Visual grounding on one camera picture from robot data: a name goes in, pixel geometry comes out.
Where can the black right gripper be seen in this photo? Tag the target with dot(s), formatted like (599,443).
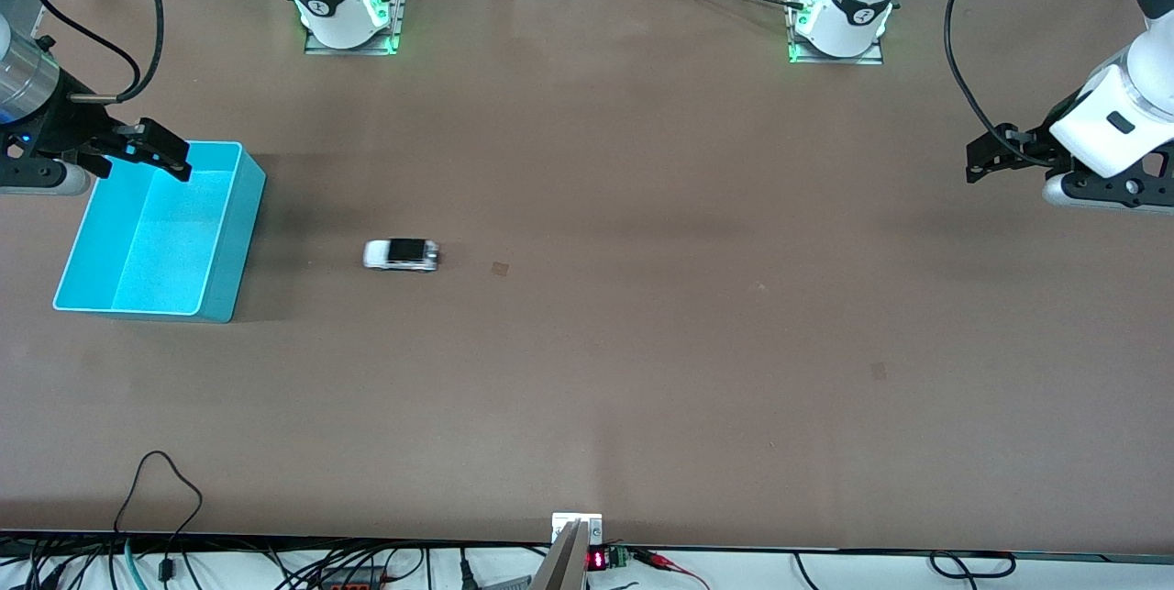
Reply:
(64,127)

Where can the white toy car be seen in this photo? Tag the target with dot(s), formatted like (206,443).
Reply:
(401,255)

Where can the grey aluminium bar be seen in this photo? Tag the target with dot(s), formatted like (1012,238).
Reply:
(559,567)

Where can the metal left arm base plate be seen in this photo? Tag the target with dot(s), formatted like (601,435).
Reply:
(839,60)

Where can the white metal bracket plate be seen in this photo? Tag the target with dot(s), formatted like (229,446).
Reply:
(564,521)

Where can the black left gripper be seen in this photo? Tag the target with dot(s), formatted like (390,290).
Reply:
(1034,149)

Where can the red LED display module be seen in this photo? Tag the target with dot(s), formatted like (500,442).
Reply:
(598,560)

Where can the teal plastic bin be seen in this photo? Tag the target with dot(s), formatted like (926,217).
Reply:
(156,250)

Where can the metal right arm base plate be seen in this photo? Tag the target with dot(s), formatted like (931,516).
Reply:
(353,50)

